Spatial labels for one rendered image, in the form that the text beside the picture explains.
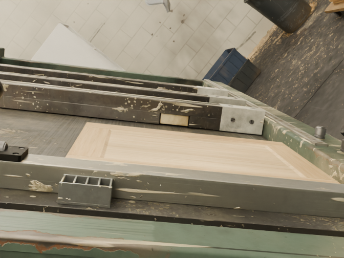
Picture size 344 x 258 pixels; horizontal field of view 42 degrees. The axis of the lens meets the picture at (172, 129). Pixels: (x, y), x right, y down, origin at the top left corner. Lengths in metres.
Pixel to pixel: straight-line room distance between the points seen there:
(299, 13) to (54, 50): 2.70
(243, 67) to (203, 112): 4.00
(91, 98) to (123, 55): 4.89
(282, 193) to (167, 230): 0.28
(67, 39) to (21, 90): 3.51
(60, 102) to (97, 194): 0.69
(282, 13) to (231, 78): 0.91
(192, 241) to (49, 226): 0.13
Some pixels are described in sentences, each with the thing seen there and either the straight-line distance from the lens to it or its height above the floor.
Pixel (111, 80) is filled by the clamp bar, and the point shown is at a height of 1.31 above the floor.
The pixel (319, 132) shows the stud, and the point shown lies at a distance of 1.11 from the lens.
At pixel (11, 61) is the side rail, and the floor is 1.78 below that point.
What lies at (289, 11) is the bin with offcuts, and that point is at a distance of 5.33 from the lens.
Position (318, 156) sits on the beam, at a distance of 0.96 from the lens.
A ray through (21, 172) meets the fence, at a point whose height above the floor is 1.34.
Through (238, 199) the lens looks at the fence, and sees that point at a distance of 0.68.
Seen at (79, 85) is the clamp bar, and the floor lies 1.38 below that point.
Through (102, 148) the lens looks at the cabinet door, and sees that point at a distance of 0.86.
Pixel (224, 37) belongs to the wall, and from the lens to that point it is 6.27.
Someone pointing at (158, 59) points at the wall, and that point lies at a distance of 6.15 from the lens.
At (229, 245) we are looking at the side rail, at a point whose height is 1.15.
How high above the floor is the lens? 1.33
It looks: 10 degrees down
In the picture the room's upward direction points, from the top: 52 degrees counter-clockwise
